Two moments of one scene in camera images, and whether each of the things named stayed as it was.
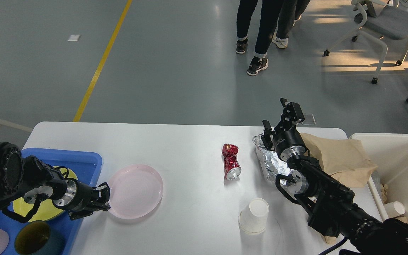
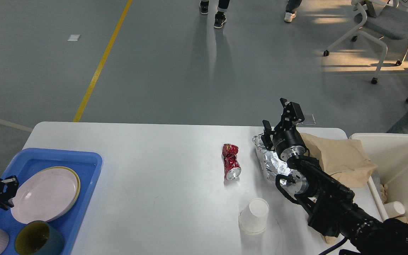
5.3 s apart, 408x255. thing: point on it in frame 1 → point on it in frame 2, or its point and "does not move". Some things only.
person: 269,18 → 220,17
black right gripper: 287,140 does not move
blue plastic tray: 85,165 does not move
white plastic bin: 403,174 does not move
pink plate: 135,191 → 45,196
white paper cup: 253,219 does not move
